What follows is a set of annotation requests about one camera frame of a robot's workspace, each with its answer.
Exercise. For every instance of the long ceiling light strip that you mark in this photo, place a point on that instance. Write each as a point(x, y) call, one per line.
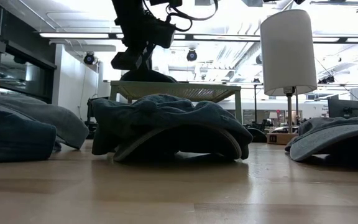
point(73, 35)

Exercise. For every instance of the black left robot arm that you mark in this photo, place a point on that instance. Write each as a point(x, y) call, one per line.
point(129, 15)

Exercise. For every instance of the navy blue baseball cap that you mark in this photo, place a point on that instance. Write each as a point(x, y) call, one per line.
point(11, 137)

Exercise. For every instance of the black computer monitor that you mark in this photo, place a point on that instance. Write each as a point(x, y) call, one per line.
point(343, 109)

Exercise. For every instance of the black ceiling spotlight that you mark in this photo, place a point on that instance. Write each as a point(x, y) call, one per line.
point(191, 55)
point(89, 58)

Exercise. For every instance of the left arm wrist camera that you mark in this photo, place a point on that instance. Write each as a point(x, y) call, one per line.
point(124, 60)

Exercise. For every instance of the slate grey baseball cap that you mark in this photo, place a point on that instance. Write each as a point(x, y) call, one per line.
point(232, 145)

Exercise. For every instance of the white shade table lamp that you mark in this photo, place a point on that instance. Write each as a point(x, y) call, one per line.
point(287, 49)

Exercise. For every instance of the green perforated metal shelf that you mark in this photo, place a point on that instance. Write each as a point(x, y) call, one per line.
point(197, 90)

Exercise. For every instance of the dark framed glass window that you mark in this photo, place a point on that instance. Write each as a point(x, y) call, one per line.
point(20, 74)

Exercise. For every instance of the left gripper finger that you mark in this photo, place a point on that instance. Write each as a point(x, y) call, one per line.
point(148, 60)

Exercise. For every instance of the dark charcoal baseball cap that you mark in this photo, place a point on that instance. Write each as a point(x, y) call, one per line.
point(166, 112)

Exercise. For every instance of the light grey baseball cap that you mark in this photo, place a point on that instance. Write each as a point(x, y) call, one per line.
point(337, 133)
point(57, 124)

